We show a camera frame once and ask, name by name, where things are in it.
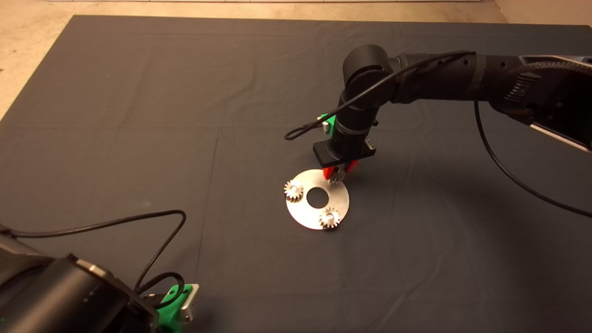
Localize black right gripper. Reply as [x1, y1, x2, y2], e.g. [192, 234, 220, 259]
[313, 136, 377, 181]

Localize round metal carrier plate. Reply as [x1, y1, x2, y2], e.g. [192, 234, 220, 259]
[285, 169, 350, 230]

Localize dark grey table cloth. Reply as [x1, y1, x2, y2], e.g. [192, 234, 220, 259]
[0, 15, 592, 333]

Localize thin black camera cable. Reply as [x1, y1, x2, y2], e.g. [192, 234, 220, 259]
[284, 50, 477, 141]
[0, 210, 187, 309]

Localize thin black hanging cable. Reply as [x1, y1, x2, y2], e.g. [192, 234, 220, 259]
[474, 101, 592, 219]

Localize green left camera mount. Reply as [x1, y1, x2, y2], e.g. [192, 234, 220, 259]
[157, 284, 192, 333]

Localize black braided cable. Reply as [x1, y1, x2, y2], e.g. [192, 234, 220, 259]
[506, 60, 592, 86]

